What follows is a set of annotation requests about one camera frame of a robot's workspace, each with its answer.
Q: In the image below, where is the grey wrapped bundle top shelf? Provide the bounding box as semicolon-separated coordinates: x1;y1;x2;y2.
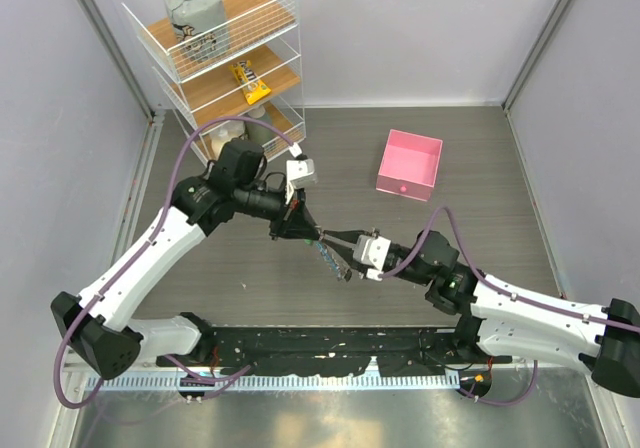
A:
164;0;231;62

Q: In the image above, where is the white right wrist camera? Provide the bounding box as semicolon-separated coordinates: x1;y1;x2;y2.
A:
353;234;391;281

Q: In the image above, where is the white wire shelf rack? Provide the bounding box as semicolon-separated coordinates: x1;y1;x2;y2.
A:
128;0;306;162

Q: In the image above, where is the cream lotion bottle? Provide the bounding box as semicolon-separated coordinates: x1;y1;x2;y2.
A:
208;125;245;159

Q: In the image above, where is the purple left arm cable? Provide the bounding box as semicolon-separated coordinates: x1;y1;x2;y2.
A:
53;116;306;409

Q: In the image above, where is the yellow candy bag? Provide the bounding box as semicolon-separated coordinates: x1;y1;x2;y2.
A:
230;60;272;106

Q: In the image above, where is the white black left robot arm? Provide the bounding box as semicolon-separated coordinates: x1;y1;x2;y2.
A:
51;139;320;380

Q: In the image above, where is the green pump bottle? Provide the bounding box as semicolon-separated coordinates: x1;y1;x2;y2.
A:
245;105;275;153

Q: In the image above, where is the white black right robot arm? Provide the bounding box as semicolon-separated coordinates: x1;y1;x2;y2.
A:
321;230;639;398

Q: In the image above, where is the blue key holder handle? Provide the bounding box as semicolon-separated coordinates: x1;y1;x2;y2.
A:
319;246;340;274

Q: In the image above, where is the pink open drawer box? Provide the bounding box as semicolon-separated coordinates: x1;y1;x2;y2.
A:
376;129;443;202

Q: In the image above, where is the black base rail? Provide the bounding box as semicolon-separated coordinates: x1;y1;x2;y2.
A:
176;327;512;378

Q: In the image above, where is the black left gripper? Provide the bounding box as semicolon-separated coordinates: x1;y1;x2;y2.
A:
234;178;320;240

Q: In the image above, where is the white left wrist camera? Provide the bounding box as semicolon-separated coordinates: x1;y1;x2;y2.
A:
285;143;318;203

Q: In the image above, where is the white slotted cable duct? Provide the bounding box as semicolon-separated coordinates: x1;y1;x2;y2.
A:
101;370;460;392

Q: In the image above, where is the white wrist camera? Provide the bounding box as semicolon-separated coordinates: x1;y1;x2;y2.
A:
285;143;318;203
353;234;391;281

